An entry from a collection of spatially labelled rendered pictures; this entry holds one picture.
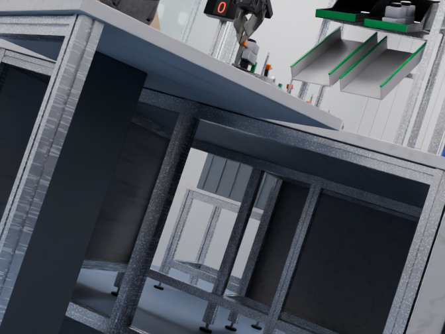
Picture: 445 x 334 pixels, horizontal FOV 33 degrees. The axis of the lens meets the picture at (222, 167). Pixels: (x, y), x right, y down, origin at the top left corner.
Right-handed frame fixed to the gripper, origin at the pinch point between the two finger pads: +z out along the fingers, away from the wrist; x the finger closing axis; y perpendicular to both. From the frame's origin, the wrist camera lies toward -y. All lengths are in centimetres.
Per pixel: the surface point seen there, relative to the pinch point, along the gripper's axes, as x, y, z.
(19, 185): 13, 93, 57
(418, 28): 49, -5, -16
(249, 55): 2.1, -4.5, 3.2
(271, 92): 38, 55, 23
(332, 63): 28.0, -5.4, -0.4
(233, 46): -60, -115, -23
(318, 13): 21.1, 0.4, -12.6
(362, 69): 36.8, -6.3, -1.1
